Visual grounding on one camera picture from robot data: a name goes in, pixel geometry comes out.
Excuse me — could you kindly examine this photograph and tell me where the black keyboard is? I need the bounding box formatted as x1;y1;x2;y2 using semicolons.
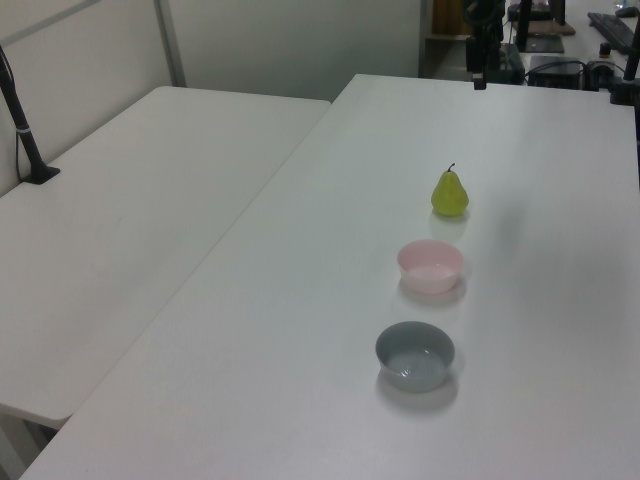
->
586;11;640;53

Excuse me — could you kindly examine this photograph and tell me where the black electronics box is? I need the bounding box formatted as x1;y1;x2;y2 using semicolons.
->
523;53;587;90

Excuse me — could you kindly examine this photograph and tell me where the pink plastic bowl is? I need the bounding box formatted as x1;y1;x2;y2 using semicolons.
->
396;239;466;295

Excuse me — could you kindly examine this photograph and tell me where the grey plastic bowl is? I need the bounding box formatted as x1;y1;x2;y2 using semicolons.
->
374;320;457;394

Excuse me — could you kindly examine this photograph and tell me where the black flat monitor base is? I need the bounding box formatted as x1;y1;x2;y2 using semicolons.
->
518;33;566;55

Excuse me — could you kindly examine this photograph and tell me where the white side table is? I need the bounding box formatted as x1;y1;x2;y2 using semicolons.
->
0;85;334;480

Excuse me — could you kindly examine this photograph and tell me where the black clamp stand pole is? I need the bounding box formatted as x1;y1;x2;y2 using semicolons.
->
607;27;640;107

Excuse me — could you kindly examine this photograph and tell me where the yellow-green pear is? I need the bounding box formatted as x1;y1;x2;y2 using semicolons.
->
430;162;471;218

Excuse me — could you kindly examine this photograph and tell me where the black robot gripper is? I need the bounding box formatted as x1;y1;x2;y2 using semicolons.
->
464;0;506;92

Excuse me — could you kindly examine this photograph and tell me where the black camera stand pole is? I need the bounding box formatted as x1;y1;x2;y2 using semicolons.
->
0;44;62;186

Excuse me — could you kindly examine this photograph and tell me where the grey metal partition post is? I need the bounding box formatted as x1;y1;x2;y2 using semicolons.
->
153;0;188;89

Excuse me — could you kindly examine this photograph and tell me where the wooden cabinet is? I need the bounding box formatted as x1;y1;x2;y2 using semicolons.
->
431;0;472;37

